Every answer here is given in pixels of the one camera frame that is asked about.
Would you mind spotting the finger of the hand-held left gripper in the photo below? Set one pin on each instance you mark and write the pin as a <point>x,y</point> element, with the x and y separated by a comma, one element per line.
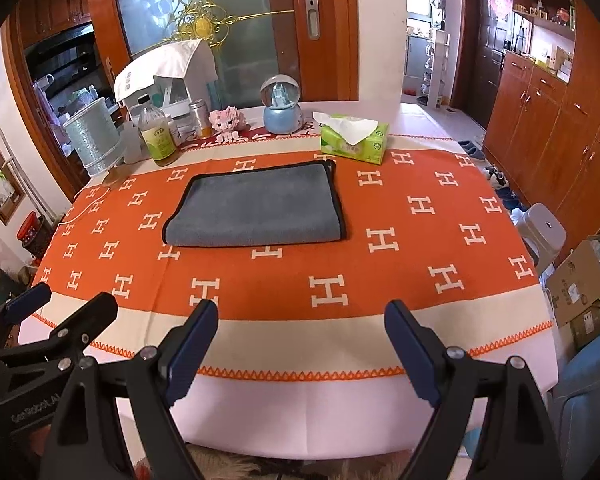
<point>87,317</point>
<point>27,302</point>

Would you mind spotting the grey towel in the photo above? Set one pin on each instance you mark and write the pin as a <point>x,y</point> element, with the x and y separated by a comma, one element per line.
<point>255,205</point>

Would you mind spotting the translucent white plastic jug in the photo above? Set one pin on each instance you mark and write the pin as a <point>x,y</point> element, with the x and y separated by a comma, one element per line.
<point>131,146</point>

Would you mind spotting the wooden kitchen cabinets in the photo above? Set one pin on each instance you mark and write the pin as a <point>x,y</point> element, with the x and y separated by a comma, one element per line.
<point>55,5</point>

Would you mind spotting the small cardboard box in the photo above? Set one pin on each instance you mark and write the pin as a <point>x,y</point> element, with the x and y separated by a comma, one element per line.
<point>587,322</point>

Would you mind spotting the white sneakers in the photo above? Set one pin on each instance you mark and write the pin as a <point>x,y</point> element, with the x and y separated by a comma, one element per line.
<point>496,175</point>

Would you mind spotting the light blue bin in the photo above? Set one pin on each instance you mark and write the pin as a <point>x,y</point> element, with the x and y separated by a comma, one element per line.
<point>92,135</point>

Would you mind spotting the blue upholstered chair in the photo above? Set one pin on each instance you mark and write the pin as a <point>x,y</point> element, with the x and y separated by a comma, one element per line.
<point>585,385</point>

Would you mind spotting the red bucket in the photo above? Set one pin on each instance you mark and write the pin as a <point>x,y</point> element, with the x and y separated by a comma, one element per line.
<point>32,235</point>

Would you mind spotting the white plastic rack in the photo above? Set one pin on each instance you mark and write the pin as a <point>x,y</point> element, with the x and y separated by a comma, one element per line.
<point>180,100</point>

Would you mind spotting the green tissue box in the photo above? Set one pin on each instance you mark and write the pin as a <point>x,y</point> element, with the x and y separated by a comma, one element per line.
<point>360,149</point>

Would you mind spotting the white hallway shelf rack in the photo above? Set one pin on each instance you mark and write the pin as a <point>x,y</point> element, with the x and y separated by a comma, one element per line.
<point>437,70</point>

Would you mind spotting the pink toy figure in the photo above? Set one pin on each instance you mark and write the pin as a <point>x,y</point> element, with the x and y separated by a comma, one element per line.
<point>227,122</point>

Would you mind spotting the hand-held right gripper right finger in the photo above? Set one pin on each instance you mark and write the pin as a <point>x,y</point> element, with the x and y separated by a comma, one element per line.
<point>412,355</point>

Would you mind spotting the blue slippers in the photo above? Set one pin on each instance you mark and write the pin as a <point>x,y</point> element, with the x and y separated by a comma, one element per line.
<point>471,149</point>

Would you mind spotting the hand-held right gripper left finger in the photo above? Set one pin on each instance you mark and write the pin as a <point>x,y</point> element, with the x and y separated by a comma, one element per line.
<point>192,355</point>

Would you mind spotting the bottle with yellow-green label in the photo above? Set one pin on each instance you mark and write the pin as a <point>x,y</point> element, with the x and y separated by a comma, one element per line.
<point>159,145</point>

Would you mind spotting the white covered rack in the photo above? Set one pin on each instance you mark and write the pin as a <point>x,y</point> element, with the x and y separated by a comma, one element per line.
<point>170,62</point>

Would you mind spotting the wooden wall cabinet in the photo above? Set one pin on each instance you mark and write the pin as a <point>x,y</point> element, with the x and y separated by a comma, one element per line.
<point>555,135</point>

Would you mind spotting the white plastic stool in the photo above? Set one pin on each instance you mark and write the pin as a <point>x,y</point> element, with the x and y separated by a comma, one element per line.
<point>545,232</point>

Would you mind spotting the dark entrance door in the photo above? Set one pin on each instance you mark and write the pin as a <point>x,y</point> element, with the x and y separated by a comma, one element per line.
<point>487,60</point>

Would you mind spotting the wooden frosted glass door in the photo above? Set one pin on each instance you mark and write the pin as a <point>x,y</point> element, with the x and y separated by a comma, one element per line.
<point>325,60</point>

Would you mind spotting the large cardboard box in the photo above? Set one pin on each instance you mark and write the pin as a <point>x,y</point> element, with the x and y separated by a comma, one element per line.
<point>575,280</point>

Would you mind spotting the orange patterned tablecloth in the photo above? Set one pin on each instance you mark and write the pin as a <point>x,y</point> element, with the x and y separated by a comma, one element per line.
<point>380,270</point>

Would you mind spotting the blue snow globe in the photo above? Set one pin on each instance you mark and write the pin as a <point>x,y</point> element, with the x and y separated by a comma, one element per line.
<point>282,117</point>

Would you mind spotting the silver metal can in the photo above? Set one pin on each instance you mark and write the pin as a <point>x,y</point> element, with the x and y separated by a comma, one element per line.
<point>199,120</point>

